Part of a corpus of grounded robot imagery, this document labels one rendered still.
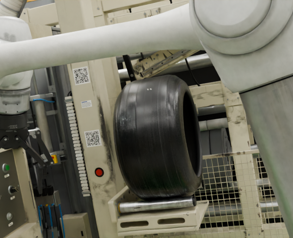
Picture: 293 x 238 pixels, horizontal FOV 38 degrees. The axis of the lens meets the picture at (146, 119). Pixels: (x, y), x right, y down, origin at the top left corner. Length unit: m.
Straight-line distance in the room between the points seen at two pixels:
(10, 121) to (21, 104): 0.05
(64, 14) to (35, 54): 1.24
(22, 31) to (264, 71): 0.58
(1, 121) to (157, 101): 0.86
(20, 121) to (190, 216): 1.02
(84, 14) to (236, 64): 1.49
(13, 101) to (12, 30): 0.15
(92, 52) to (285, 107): 0.38
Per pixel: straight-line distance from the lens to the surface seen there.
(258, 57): 0.55
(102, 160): 2.00
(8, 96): 1.00
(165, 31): 0.79
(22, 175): 2.01
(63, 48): 0.80
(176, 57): 2.25
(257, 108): 0.58
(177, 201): 1.87
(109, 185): 2.02
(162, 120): 1.70
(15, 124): 1.02
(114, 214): 1.92
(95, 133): 1.98
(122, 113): 1.77
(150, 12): 2.16
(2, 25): 0.97
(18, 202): 2.01
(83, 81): 1.98
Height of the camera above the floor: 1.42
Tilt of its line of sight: 5 degrees down
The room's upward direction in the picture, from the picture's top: 10 degrees counter-clockwise
